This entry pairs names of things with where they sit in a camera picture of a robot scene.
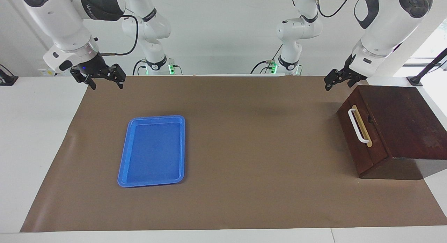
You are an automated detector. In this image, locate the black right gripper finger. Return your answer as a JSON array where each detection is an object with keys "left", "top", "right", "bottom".
[
  {"left": 105, "top": 64, "right": 126, "bottom": 89},
  {"left": 71, "top": 67, "right": 97, "bottom": 90}
]

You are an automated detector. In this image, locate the wooden drawer with white handle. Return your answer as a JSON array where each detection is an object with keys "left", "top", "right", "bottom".
[{"left": 337, "top": 86, "right": 390, "bottom": 177}]

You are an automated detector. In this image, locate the dark brown wooden cabinet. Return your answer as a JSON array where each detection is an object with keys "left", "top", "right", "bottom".
[{"left": 356, "top": 85, "right": 447, "bottom": 181}]

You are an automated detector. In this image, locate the black stand with base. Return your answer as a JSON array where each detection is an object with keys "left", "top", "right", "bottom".
[{"left": 407, "top": 47, "right": 447, "bottom": 87}]

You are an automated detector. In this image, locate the blue plastic tray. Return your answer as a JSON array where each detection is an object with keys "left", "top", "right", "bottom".
[{"left": 117, "top": 115, "right": 185, "bottom": 188}]

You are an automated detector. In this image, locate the brown table mat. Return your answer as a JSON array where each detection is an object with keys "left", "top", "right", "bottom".
[{"left": 20, "top": 75, "right": 447, "bottom": 233}]

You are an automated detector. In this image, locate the black base cable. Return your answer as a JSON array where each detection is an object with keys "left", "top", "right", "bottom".
[
  {"left": 132, "top": 59, "right": 148, "bottom": 76},
  {"left": 250, "top": 44, "right": 284, "bottom": 74}
]

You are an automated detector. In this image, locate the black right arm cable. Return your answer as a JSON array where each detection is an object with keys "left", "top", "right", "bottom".
[{"left": 96, "top": 14, "right": 139, "bottom": 57}]

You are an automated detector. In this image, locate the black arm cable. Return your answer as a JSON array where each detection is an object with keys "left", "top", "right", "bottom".
[
  {"left": 314, "top": 0, "right": 355, "bottom": 18},
  {"left": 96, "top": 14, "right": 139, "bottom": 57}
]

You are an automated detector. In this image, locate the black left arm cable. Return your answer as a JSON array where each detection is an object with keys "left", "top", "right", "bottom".
[{"left": 314, "top": 0, "right": 355, "bottom": 18}]

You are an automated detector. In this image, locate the black clamp mount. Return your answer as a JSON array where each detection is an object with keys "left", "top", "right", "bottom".
[{"left": 0, "top": 64, "right": 19, "bottom": 86}]

